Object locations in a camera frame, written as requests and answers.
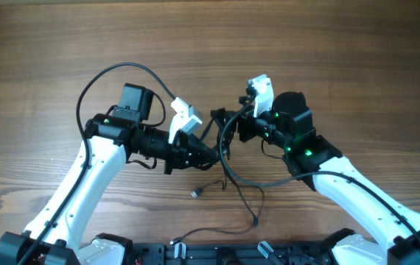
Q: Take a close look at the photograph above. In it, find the black usb cable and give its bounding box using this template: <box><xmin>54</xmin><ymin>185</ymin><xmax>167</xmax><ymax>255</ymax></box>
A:
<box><xmin>169</xmin><ymin>108</ymin><xmax>266</xmax><ymax>246</ymax></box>

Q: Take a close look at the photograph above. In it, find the left camera black cable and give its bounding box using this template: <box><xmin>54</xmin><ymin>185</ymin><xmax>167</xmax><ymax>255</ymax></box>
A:
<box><xmin>17</xmin><ymin>62</ymin><xmax>177</xmax><ymax>265</ymax></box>

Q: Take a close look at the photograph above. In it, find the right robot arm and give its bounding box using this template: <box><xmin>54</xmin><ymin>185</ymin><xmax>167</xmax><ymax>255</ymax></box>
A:
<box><xmin>220</xmin><ymin>92</ymin><xmax>420</xmax><ymax>264</ymax></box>

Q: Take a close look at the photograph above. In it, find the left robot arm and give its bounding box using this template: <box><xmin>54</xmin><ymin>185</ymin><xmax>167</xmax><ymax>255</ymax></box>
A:
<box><xmin>0</xmin><ymin>84</ymin><xmax>218</xmax><ymax>264</ymax></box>

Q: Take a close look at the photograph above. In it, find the right camera black cable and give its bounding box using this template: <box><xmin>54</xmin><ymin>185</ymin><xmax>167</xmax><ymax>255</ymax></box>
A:
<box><xmin>218</xmin><ymin>101</ymin><xmax>420</xmax><ymax>265</ymax></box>

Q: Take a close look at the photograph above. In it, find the camera black cable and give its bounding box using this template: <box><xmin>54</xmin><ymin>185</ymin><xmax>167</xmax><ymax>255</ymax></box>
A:
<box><xmin>218</xmin><ymin>101</ymin><xmax>420</xmax><ymax>265</ymax></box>
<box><xmin>17</xmin><ymin>62</ymin><xmax>177</xmax><ymax>265</ymax></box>

